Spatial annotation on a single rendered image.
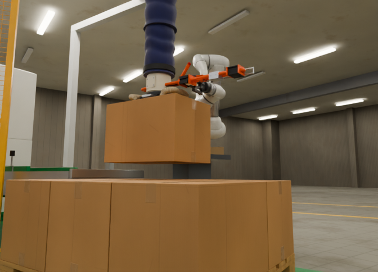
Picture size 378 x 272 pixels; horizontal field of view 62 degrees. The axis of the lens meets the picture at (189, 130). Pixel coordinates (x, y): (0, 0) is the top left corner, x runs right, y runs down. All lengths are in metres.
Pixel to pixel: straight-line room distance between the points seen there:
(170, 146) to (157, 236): 0.80
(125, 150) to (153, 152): 0.24
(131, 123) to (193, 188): 1.11
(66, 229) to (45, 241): 0.16
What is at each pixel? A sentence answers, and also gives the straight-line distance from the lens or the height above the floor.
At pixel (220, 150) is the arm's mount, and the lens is 2.84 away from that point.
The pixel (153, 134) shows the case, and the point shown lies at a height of 0.82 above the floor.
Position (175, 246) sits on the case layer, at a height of 0.34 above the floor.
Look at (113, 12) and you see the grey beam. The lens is 5.50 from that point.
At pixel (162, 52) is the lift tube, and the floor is 1.39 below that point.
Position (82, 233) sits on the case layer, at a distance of 1.40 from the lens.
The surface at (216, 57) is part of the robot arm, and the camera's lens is 2.81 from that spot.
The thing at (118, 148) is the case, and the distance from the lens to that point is 2.11.
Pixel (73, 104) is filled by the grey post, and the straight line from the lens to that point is 5.79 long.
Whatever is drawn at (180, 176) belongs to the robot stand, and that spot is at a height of 0.56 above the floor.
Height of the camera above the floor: 0.57
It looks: 8 degrees up
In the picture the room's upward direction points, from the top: straight up
